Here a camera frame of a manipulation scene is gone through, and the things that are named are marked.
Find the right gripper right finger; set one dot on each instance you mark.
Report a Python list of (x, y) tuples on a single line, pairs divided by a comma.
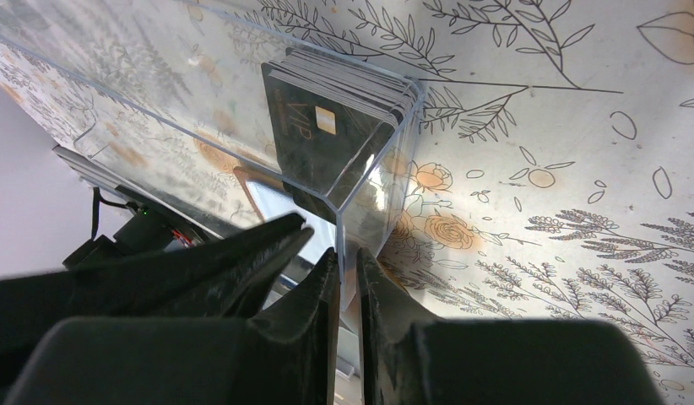
[(409, 355)]

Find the brown leather card holder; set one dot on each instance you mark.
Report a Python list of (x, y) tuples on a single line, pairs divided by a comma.
[(270, 200)]

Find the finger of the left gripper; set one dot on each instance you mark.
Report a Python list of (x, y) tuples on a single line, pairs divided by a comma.
[(228, 278)]

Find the floral tablecloth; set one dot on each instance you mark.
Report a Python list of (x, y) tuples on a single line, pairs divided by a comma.
[(553, 169)]

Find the clear plastic box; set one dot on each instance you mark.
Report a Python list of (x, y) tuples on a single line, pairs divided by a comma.
[(174, 101)]

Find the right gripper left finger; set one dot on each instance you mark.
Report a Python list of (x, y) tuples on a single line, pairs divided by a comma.
[(285, 354)]

